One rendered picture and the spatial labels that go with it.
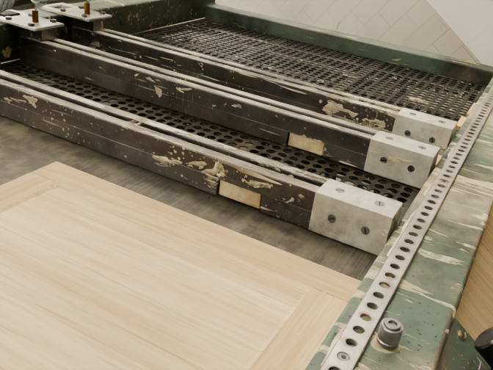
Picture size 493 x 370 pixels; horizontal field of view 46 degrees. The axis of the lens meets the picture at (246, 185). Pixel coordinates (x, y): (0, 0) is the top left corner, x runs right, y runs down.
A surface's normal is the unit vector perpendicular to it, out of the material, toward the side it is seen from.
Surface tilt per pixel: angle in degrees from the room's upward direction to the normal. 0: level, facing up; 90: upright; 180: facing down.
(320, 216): 90
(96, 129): 90
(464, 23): 90
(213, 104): 90
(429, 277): 55
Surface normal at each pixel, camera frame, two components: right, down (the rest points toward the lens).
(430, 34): -0.53, 0.40
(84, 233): 0.12, -0.88
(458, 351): 0.60, -0.54
